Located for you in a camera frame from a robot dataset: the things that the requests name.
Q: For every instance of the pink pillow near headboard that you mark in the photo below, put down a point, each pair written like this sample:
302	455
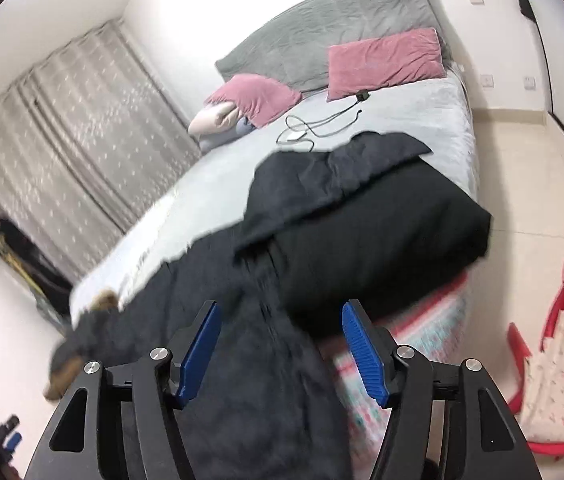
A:
372	64

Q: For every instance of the black quilted puffer jacket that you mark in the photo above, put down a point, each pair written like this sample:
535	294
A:
268	407

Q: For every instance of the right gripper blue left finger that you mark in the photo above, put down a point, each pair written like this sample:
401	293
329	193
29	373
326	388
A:
118	422

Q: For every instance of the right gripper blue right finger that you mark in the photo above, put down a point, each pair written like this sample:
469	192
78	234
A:
446	421

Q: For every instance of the black folded coat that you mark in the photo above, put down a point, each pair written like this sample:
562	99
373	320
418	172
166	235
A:
370	220

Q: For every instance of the grey bed sheet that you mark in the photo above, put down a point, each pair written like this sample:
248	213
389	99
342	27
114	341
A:
212	196

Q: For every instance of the grey dotted curtain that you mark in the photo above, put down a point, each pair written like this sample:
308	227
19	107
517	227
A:
89	140

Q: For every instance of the grey quilted headboard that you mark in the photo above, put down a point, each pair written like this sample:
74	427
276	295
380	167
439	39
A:
293	47

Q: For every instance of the beige folded blanket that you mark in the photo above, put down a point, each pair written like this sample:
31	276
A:
215	118

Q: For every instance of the brown folded fleece garment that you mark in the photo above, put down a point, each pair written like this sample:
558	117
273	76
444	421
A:
62	378

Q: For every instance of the pink pillow on stack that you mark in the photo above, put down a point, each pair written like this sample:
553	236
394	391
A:
260	99

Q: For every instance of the hanging dark clothes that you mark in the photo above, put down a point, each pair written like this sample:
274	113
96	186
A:
49	287

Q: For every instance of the blue grey folded blanket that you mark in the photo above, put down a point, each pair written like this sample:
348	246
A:
210	141

